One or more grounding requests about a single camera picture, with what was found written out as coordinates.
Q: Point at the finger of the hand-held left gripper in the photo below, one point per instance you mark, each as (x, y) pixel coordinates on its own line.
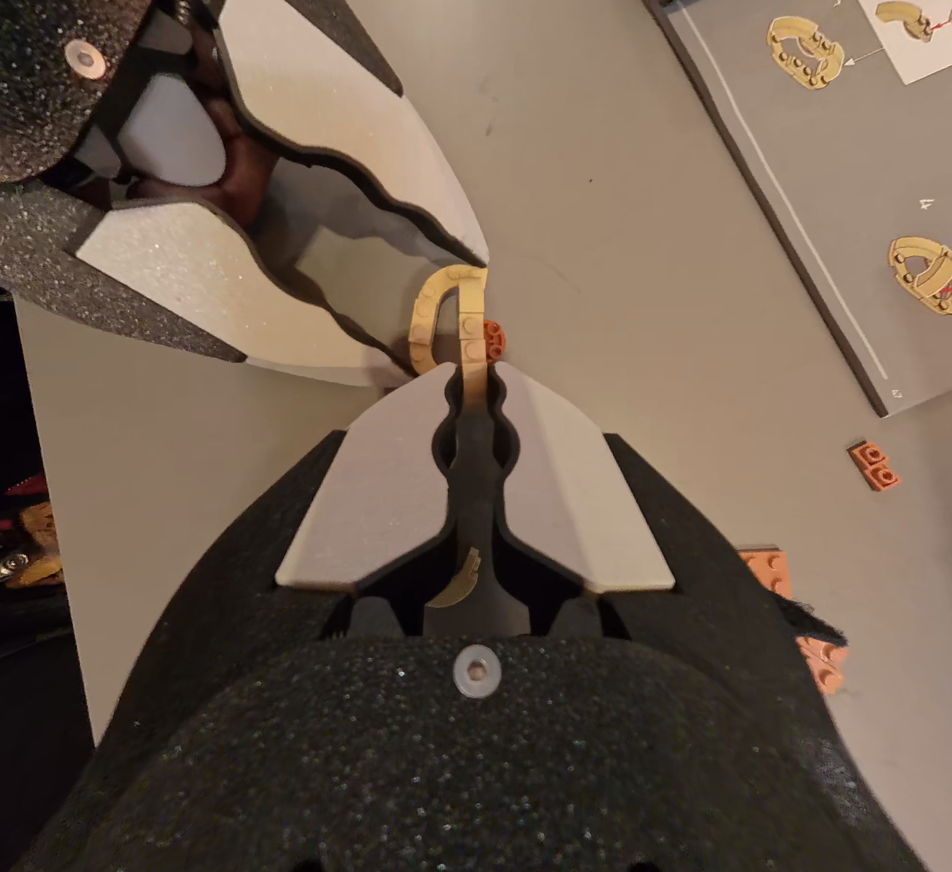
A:
(208, 285)
(335, 99)

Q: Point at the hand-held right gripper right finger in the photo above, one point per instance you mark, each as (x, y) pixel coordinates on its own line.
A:
(588, 508)

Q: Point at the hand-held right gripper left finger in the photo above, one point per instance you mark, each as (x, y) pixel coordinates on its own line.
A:
(365, 508)

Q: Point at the brown round toy brick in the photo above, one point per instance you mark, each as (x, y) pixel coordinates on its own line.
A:
(491, 340)

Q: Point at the large tan arch brick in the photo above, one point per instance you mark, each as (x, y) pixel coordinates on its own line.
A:
(446, 310)

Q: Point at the person's left hand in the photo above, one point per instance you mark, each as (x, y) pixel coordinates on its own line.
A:
(241, 181)

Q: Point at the tan quarter-round brick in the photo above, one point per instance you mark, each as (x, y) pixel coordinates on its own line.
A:
(458, 582)

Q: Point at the brown studded plate brick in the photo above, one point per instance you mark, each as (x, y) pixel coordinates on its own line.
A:
(771, 570)

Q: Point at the grey instruction booklet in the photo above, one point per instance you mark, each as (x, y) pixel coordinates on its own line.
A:
(803, 158)

